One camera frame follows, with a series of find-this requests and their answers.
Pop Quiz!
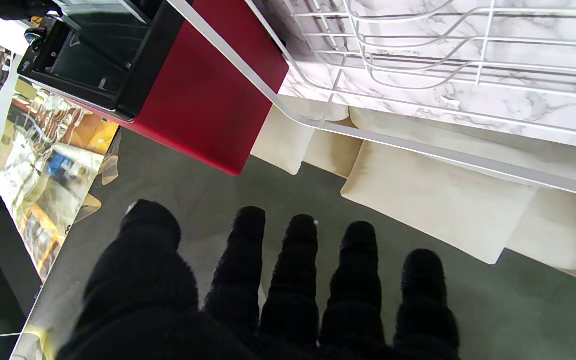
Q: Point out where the white wire dish rack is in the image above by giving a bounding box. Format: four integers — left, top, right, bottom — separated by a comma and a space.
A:
248, 0, 576, 143

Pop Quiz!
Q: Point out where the red and black toaster oven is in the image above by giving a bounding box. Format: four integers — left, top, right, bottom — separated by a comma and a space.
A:
17, 0, 290, 177

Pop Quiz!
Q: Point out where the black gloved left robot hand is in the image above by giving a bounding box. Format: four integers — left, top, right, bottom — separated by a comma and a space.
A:
55, 199, 461, 360

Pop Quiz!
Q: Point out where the beige sectional sofa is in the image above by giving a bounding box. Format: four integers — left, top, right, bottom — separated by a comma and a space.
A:
250, 95, 576, 321

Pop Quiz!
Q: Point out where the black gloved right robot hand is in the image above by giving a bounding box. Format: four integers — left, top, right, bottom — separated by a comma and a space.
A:
0, 0, 61, 22

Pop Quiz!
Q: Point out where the beige sofa cushion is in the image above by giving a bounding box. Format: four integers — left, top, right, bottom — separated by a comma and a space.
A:
250, 105, 316, 176
340, 140, 539, 266

